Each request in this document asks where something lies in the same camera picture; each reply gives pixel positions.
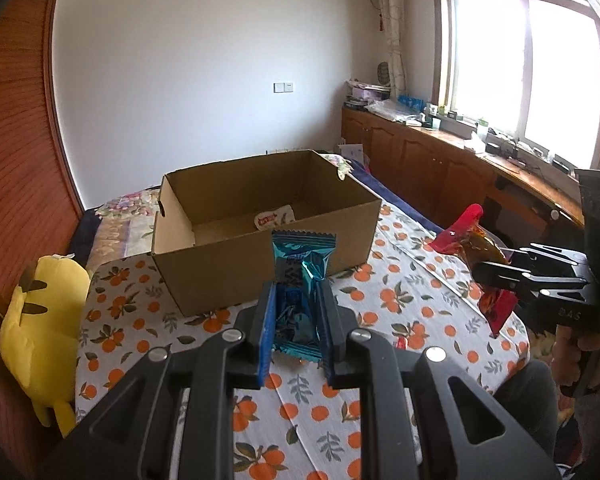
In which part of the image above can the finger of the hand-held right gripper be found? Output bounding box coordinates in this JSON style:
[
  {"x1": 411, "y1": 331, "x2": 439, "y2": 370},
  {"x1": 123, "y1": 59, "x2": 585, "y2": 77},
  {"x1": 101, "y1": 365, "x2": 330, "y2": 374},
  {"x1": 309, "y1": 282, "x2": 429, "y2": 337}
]
[
  {"x1": 507, "y1": 244, "x2": 589, "y2": 275},
  {"x1": 472, "y1": 260, "x2": 591, "y2": 307}
]

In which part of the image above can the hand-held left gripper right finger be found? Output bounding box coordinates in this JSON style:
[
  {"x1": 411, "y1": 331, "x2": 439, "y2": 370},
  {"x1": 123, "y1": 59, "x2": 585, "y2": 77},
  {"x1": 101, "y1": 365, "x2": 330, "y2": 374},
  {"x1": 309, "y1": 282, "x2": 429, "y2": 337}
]
[{"x1": 315, "y1": 280, "x2": 561, "y2": 480}]

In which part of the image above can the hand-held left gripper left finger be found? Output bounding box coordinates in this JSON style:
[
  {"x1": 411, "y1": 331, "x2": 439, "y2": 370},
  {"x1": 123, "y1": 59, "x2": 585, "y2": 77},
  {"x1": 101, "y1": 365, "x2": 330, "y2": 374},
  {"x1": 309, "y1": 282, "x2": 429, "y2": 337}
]
[{"x1": 40, "y1": 282, "x2": 281, "y2": 480}]

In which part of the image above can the brown cardboard box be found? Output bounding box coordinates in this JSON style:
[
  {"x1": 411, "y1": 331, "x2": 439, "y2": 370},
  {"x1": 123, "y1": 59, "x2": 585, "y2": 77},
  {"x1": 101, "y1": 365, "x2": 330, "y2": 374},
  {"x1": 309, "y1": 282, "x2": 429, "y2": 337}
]
[{"x1": 151, "y1": 149, "x2": 382, "y2": 317}]

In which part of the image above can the blue snack packet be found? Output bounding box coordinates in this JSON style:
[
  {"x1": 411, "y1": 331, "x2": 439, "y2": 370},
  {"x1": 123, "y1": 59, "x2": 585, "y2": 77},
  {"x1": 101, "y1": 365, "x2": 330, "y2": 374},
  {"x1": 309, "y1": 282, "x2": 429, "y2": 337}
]
[{"x1": 270, "y1": 229, "x2": 338, "y2": 367}]

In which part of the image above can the white snack packet red label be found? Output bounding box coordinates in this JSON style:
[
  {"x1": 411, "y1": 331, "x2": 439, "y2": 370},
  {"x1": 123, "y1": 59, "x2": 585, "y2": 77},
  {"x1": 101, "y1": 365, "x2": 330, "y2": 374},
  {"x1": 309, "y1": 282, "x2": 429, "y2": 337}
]
[{"x1": 254, "y1": 205, "x2": 296, "y2": 232}]

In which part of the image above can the orange print tablecloth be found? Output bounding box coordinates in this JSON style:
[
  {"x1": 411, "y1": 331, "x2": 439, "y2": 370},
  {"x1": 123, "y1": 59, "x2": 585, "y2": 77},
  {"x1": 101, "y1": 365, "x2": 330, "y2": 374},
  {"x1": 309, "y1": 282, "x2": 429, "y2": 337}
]
[{"x1": 75, "y1": 202, "x2": 530, "y2": 480}]

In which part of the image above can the person's leg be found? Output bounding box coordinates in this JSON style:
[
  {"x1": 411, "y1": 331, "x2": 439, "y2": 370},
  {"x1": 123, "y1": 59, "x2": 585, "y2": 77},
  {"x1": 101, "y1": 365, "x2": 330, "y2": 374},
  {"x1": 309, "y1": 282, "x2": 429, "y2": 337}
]
[{"x1": 490, "y1": 360, "x2": 561, "y2": 466}]

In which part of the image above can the dark blue blanket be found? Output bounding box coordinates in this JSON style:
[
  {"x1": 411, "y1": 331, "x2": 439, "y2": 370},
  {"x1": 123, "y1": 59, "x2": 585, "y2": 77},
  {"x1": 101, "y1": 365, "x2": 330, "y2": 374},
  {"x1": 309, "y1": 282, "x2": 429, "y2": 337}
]
[{"x1": 350, "y1": 160, "x2": 461, "y2": 241}]

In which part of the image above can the white tissue box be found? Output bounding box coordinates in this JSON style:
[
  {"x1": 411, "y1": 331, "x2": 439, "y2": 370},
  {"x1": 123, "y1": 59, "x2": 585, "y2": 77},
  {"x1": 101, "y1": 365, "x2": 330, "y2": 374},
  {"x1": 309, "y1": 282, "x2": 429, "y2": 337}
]
[{"x1": 464, "y1": 130, "x2": 488, "y2": 154}]

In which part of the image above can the brown wooden low cabinet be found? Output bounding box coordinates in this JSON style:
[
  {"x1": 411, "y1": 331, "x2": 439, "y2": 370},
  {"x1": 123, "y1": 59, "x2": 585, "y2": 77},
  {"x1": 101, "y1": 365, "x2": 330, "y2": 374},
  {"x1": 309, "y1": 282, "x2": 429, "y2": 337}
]
[{"x1": 341, "y1": 105, "x2": 586, "y2": 241}]

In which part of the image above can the white paper bag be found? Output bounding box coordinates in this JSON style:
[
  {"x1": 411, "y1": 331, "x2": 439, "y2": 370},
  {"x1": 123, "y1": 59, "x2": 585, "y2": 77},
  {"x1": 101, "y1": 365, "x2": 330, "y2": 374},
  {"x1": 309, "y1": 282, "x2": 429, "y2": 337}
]
[{"x1": 339, "y1": 142, "x2": 366, "y2": 166}]

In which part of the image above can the floral blanket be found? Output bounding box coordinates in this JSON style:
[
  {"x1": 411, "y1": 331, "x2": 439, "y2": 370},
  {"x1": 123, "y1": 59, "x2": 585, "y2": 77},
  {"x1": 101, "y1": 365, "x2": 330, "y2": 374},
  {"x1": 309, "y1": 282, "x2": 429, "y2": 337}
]
[{"x1": 77, "y1": 187, "x2": 163, "y2": 273}]

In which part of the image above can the clear plastic bag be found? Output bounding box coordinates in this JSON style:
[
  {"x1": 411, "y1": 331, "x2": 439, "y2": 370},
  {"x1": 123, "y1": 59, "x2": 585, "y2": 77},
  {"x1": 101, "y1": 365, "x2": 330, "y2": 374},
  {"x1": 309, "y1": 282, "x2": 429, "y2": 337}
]
[{"x1": 367, "y1": 99, "x2": 423, "y2": 122}]

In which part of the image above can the wooden framed window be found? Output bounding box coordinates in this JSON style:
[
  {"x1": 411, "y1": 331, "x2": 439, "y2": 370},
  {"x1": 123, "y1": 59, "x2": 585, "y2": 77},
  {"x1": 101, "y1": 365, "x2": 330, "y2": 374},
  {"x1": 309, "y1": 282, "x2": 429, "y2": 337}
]
[{"x1": 430, "y1": 0, "x2": 600, "y2": 171}]

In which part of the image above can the pink box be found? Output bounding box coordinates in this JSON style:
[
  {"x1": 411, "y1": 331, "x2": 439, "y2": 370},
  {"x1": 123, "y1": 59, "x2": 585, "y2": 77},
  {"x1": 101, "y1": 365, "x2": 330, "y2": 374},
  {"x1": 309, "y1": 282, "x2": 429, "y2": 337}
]
[{"x1": 345, "y1": 80, "x2": 391, "y2": 107}]

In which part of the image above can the yellow plush toy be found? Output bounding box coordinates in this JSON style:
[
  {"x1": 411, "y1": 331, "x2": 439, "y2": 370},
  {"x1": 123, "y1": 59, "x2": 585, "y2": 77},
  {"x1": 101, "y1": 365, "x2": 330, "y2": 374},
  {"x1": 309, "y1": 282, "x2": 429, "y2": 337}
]
[{"x1": 0, "y1": 254, "x2": 92, "y2": 437}]

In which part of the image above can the patterned white curtain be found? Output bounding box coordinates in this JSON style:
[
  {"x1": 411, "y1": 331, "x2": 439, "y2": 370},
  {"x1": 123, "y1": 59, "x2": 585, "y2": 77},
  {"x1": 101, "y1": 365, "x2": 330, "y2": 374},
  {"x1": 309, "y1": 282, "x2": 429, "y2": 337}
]
[{"x1": 375, "y1": 0, "x2": 406, "y2": 98}]

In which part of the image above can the brown wooden wardrobe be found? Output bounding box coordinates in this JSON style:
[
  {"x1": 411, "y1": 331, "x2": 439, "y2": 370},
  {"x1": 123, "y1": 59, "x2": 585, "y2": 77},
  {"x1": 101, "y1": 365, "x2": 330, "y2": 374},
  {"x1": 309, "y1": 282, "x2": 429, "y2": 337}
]
[{"x1": 0, "y1": 0, "x2": 86, "y2": 461}]

